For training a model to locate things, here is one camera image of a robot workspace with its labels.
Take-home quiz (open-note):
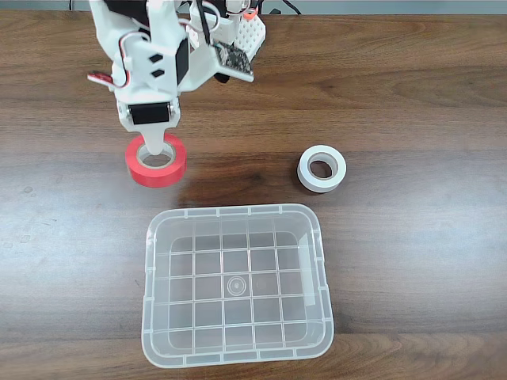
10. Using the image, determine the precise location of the red tape roll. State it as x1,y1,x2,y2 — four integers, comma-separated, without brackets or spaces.
124,133,189,189

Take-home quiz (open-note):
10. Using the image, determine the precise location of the clear plastic box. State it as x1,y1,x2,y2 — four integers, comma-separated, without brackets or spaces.
140,203,336,370

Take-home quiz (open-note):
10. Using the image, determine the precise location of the white tape roll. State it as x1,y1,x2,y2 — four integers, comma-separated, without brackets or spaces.
296,144,348,195

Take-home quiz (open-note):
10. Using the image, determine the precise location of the small camera on white bracket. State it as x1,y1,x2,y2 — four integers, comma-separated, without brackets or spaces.
213,40,255,85

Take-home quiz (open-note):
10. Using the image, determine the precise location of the black cable with plug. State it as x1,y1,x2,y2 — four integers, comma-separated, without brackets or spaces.
257,0,304,17

